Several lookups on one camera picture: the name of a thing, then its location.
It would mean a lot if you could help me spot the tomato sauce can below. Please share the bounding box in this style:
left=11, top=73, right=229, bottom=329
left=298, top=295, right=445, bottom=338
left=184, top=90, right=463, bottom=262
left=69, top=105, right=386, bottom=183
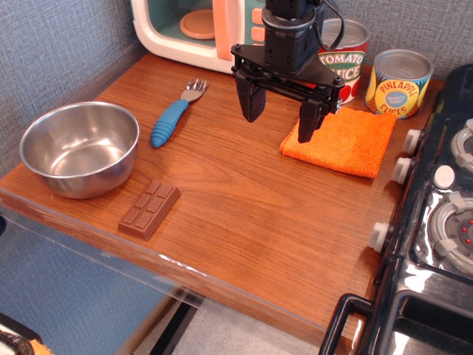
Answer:
left=319, top=19, right=370, bottom=104

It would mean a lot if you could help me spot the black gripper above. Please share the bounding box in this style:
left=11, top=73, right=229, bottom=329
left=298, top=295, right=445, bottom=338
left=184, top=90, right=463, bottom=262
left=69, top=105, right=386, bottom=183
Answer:
left=231, top=14, right=344, bottom=143

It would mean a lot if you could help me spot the blue handled toy fork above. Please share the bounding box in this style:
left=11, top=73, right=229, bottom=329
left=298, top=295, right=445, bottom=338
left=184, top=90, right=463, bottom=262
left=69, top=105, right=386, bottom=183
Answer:
left=151, top=79, right=208, bottom=148

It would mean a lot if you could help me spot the pineapple slices can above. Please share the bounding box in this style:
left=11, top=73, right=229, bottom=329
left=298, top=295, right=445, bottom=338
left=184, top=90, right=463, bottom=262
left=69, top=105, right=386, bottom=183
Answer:
left=365, top=49, right=434, bottom=119

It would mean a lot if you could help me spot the white stove knob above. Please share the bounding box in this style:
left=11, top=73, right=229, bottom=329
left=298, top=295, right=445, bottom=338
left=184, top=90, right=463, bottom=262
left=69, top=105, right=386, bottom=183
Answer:
left=369, top=222, right=389, bottom=253
left=392, top=158, right=412, bottom=185
left=403, top=129, right=423, bottom=155

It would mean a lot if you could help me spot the black toy stove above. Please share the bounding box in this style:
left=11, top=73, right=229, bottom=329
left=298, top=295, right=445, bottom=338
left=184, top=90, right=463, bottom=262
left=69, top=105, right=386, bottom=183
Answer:
left=320, top=64, right=472, bottom=354

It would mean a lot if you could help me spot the brown toy chocolate bar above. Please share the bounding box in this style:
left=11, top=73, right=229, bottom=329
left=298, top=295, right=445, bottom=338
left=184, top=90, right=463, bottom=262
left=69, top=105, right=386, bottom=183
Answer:
left=118, top=180, right=180, bottom=240

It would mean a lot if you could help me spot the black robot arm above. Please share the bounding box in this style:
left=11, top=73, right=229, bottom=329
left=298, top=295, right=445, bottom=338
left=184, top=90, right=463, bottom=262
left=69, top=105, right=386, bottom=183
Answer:
left=231, top=1, right=345, bottom=143

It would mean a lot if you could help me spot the orange microfiber cloth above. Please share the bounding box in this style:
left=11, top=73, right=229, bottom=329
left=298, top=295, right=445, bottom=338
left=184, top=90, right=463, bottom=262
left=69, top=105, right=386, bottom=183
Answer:
left=279, top=107, right=397, bottom=179

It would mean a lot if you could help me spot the toy microwave oven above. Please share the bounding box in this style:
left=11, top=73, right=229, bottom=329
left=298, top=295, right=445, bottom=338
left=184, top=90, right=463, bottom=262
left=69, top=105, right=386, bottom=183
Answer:
left=130, top=0, right=265, bottom=73

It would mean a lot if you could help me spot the orange microwave plate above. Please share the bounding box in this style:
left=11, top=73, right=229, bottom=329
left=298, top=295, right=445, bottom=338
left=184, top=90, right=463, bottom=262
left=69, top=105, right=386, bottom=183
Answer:
left=180, top=9, right=215, bottom=40

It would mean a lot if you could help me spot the stainless steel pan bowl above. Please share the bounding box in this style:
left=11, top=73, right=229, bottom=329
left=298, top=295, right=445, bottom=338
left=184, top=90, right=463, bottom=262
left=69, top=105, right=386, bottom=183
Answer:
left=19, top=101, right=140, bottom=200

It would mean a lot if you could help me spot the white stove knob top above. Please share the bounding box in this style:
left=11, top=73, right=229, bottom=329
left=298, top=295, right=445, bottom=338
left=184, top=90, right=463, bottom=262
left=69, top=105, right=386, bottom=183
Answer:
left=403, top=129, right=423, bottom=155

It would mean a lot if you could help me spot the white stove knob bottom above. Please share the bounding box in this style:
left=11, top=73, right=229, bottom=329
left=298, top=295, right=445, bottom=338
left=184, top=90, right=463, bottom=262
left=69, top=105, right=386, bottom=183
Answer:
left=369, top=222, right=389, bottom=253

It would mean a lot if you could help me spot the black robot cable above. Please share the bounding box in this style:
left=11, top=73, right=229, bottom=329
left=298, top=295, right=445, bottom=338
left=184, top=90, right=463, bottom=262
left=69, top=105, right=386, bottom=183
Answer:
left=312, top=0, right=346, bottom=52

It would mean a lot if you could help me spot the white stove knob middle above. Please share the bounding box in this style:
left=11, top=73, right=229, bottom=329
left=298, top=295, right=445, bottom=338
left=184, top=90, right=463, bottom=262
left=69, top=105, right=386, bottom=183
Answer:
left=392, top=158, right=412, bottom=185

